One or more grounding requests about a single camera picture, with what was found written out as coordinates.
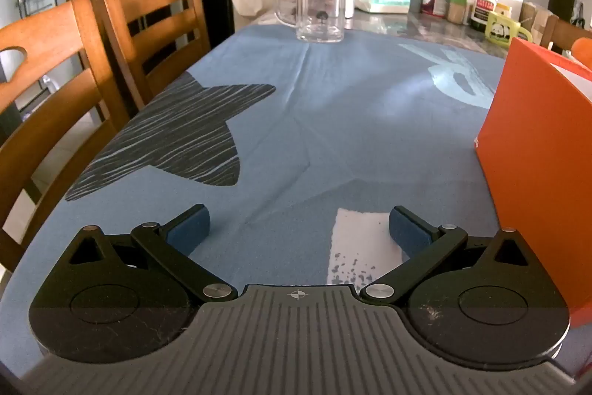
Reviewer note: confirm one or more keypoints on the green mug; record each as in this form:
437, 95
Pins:
502, 29

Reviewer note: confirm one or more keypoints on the small jar green lid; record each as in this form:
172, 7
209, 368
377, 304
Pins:
457, 11

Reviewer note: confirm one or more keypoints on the orange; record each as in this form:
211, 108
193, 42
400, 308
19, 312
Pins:
583, 51

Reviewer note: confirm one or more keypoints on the blue printed tablecloth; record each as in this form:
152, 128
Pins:
323, 122

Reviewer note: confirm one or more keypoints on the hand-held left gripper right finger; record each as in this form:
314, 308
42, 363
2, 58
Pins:
407, 230

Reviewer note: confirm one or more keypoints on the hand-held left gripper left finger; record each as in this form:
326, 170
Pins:
189, 226

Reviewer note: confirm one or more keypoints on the wooden chair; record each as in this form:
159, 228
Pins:
152, 11
562, 31
41, 29

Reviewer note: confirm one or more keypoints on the dark sauce bottle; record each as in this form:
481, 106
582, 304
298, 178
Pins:
483, 6

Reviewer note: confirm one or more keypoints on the brown cardboard box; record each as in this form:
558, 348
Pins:
534, 18

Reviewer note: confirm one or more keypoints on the orange cardboard box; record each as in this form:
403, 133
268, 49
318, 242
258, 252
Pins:
532, 168

